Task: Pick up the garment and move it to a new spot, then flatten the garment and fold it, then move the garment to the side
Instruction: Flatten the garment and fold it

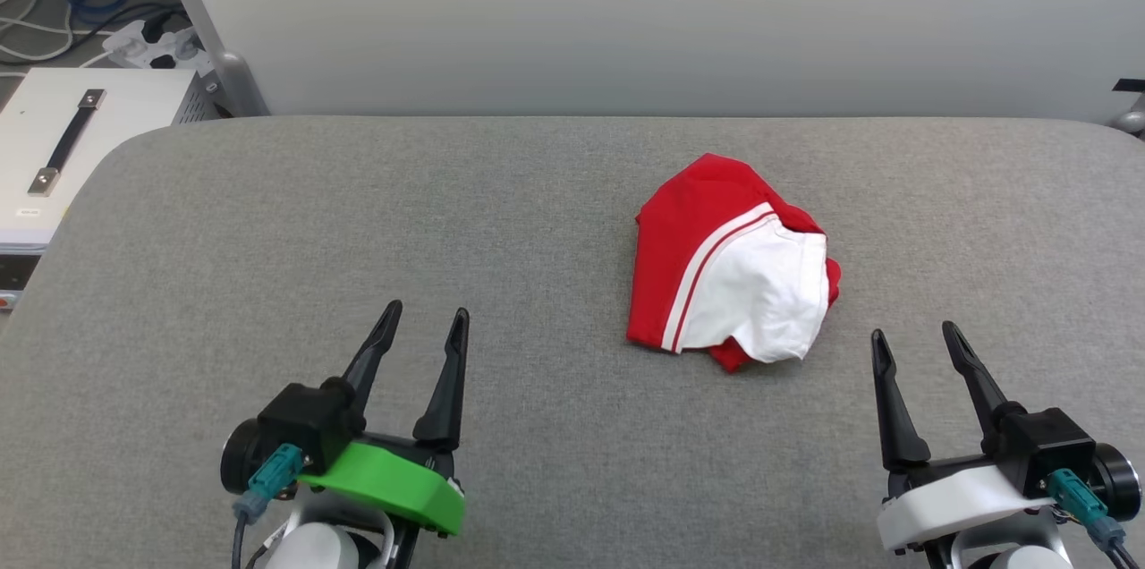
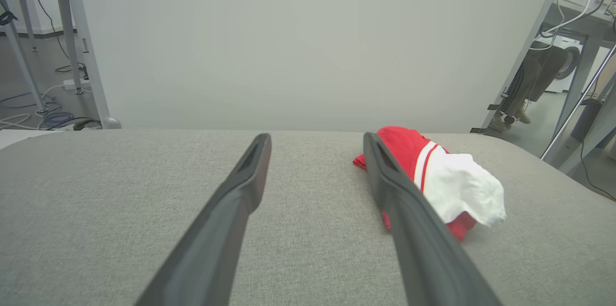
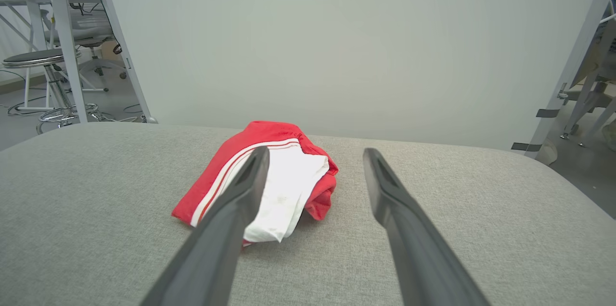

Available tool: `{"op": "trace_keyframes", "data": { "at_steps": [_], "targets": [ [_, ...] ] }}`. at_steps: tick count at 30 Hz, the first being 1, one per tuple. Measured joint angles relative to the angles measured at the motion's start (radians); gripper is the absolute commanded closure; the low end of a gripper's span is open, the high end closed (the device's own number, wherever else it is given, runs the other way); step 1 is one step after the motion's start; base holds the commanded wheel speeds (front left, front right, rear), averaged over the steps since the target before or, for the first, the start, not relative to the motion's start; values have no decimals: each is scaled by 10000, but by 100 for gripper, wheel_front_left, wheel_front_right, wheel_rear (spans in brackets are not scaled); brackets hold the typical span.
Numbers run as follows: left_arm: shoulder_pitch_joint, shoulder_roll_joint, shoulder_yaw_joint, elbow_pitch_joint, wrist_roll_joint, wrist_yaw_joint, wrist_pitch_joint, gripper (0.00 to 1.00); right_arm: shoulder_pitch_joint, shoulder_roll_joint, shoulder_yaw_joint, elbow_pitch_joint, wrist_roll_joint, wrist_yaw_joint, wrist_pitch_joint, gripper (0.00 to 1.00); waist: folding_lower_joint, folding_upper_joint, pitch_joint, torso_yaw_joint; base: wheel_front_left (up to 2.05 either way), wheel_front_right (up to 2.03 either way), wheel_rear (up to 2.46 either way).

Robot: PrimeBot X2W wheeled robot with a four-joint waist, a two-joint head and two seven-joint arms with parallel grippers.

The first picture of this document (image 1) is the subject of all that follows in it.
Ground black right cable teal plug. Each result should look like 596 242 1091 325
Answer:
1045 468 1141 569

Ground white cable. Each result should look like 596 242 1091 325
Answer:
0 0 115 66

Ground red and white basketball jersey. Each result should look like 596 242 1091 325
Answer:
626 153 843 373

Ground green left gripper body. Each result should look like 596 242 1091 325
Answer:
298 431 467 543

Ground black cable teal plug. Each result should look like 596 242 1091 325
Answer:
230 444 306 569
1045 468 1141 569

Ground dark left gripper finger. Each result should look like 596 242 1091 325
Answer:
343 301 403 418
412 308 471 452

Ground grey metal partition post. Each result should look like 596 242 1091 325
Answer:
143 0 271 119

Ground black left cable teal plug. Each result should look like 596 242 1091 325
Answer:
230 444 306 569

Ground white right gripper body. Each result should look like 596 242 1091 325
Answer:
876 453 1059 552

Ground black strap handle metal ends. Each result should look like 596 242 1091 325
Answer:
27 89 106 197

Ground white equipment case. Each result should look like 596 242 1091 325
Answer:
0 66 222 306

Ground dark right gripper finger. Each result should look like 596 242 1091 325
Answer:
941 321 1026 454
870 329 932 473

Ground grey metal partition foot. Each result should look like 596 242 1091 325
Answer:
1112 79 1145 139

